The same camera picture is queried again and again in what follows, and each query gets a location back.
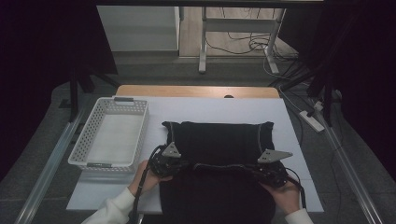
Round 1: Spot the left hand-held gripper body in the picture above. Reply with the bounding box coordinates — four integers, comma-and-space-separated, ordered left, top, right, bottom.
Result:
148, 141, 188, 179

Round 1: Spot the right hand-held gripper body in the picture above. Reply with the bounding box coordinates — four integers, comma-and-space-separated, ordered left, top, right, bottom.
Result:
256, 148, 294, 189

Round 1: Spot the dark navy knit vest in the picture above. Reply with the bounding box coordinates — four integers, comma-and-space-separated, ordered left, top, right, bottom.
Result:
159, 120, 277, 224

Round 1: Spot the white perforated plastic basket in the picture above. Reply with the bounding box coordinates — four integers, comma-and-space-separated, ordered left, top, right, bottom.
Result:
67, 96, 150, 173

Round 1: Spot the person's right hand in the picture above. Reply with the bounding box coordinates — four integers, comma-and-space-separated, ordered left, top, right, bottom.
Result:
261, 181, 302, 216

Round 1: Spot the person's left hand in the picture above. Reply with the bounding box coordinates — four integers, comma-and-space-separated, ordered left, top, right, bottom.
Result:
128, 160, 174, 197

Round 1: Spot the white power strip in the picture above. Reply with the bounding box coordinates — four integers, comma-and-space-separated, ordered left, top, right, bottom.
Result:
299, 110, 326, 133

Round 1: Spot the wooden table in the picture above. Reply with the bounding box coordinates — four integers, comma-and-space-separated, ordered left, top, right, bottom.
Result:
115, 84, 281, 100

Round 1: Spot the black metal stand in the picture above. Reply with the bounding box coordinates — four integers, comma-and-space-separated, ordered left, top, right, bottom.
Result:
68, 63, 120, 123
306, 60, 336, 127

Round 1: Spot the white cabinet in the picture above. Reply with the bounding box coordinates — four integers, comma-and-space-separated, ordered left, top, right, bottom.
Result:
96, 5, 181, 52

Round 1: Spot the dark curtain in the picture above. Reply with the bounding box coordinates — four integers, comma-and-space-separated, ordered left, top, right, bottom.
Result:
278, 0, 396, 175
0, 0, 119, 182

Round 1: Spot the black overhead bar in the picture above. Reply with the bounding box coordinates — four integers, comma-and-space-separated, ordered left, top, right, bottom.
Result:
92, 0, 325, 9

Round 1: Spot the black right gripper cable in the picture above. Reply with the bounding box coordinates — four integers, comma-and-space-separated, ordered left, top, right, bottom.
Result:
284, 167, 308, 210

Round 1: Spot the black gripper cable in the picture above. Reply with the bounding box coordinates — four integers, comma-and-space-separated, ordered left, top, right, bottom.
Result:
284, 167, 308, 210
129, 144, 166, 224

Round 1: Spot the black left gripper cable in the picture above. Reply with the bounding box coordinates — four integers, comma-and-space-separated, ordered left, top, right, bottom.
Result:
129, 144, 166, 224

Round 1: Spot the aluminium rail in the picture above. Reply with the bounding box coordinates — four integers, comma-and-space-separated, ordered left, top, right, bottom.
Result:
13, 108, 85, 224
314, 108, 384, 224

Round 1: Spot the bundle of floor cables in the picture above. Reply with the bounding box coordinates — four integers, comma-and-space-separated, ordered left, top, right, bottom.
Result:
205, 7, 302, 63

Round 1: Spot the white metal desk frame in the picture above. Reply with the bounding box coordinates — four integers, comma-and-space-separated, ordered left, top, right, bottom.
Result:
198, 7, 287, 75

